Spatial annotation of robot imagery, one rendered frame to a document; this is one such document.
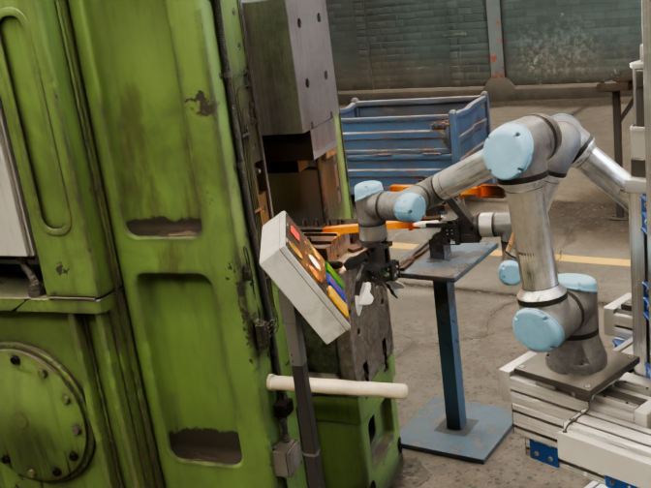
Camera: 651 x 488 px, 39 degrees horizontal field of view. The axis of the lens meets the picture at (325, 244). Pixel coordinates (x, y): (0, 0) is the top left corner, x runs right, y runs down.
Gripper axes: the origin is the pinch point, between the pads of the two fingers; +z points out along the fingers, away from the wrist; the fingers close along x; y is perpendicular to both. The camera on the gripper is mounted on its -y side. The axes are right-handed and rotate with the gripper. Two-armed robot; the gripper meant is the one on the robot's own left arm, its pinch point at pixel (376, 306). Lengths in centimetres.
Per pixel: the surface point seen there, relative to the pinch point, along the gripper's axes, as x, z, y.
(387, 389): 6.7, 30.3, -7.2
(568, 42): 706, 30, -421
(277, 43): 13, -70, -44
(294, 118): 14, -48, -42
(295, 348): -19.6, 8.0, -13.1
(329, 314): -21.3, -6.8, 5.6
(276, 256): -30.0, -24.0, -1.4
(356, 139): 297, 41, -329
